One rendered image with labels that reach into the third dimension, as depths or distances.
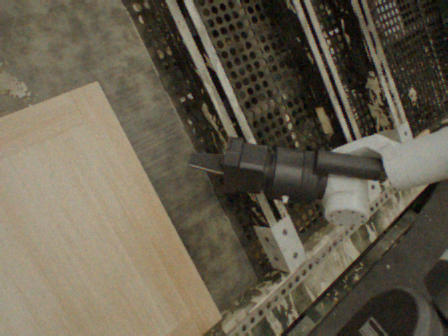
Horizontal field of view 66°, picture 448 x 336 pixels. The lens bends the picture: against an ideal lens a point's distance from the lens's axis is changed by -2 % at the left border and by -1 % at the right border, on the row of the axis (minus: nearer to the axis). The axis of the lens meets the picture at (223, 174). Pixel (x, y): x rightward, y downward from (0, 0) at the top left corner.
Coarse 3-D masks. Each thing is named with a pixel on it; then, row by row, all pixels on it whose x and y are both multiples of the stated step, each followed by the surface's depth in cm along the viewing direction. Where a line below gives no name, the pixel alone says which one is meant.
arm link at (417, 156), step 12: (444, 132) 44; (408, 144) 48; (420, 144) 46; (432, 144) 45; (444, 144) 43; (408, 156) 47; (420, 156) 45; (432, 156) 44; (444, 156) 43; (408, 168) 47; (420, 168) 46; (432, 168) 45; (444, 168) 44; (420, 180) 47; (432, 180) 46
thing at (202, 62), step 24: (168, 0) 68; (168, 24) 71; (192, 24) 71; (192, 48) 70; (192, 72) 73; (216, 72) 73; (192, 96) 77; (216, 96) 73; (216, 120) 74; (240, 120) 75; (216, 144) 79; (240, 192) 82; (264, 192) 79; (264, 216) 78; (288, 216) 81; (264, 240) 83; (288, 240) 81; (288, 264) 81
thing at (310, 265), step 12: (384, 192) 103; (372, 204) 100; (348, 228) 94; (336, 240) 91; (324, 252) 89; (312, 264) 87; (300, 276) 85; (288, 288) 83; (264, 300) 79; (276, 300) 81; (252, 312) 77; (264, 312) 79; (240, 324) 75; (252, 324) 77
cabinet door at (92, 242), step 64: (0, 128) 57; (64, 128) 62; (0, 192) 57; (64, 192) 62; (128, 192) 68; (0, 256) 57; (64, 256) 62; (128, 256) 68; (0, 320) 56; (64, 320) 61; (128, 320) 67; (192, 320) 74
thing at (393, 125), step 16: (336, 0) 100; (352, 0) 96; (336, 16) 102; (352, 16) 99; (368, 16) 100; (352, 32) 101; (368, 32) 100; (352, 48) 103; (368, 48) 99; (368, 64) 102; (384, 64) 103; (368, 80) 104; (384, 80) 102; (368, 96) 107; (384, 96) 103; (384, 112) 105; (400, 112) 106; (384, 128) 108; (400, 128) 105
